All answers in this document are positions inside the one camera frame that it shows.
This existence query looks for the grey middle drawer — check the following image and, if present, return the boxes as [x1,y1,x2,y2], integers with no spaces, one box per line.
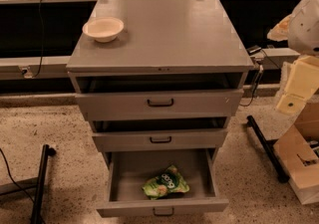
[93,128,227,152]

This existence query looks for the wall power outlet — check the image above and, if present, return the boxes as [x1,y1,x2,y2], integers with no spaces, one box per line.
[19,66,33,79]

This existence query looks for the grey drawer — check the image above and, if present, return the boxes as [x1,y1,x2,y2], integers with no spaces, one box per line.
[76,90,243,120]
[93,128,227,152]
[98,148,228,218]

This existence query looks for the grey bottom drawer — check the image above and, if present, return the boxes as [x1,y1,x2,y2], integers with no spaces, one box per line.
[98,148,228,218]

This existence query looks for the black stand leg left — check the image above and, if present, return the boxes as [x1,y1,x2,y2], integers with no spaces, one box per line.
[31,144,56,224]

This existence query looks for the black cable right side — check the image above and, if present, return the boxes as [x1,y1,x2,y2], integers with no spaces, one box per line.
[239,48,282,109]

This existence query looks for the brown cardboard box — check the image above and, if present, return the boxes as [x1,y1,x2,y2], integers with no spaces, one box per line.
[274,103,319,205]

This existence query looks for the green rice chip bag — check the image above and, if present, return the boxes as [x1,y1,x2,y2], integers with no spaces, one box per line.
[142,165,189,200]

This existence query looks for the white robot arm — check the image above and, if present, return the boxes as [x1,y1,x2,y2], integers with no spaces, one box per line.
[267,0,319,114]

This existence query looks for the black stand leg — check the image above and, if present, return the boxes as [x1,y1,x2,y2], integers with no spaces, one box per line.
[31,144,56,224]
[247,115,289,183]

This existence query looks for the grey top drawer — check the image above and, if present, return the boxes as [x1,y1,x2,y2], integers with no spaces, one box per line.
[76,90,243,120]

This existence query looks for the black cable left wall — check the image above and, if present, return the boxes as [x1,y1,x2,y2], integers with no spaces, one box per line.
[33,0,55,79]

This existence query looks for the grey metal drawer cabinet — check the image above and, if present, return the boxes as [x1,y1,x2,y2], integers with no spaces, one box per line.
[65,0,255,156]

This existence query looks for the black stand leg right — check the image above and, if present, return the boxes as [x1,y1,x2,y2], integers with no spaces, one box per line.
[247,115,289,183]

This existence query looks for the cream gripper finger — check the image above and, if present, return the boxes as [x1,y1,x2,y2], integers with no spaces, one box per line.
[276,56,319,115]
[267,15,291,42]

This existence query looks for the white paper bowl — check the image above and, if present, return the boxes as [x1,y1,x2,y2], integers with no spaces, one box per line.
[82,17,124,43]

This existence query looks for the black floor cable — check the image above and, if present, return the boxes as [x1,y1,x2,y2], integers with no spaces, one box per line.
[0,147,48,224]

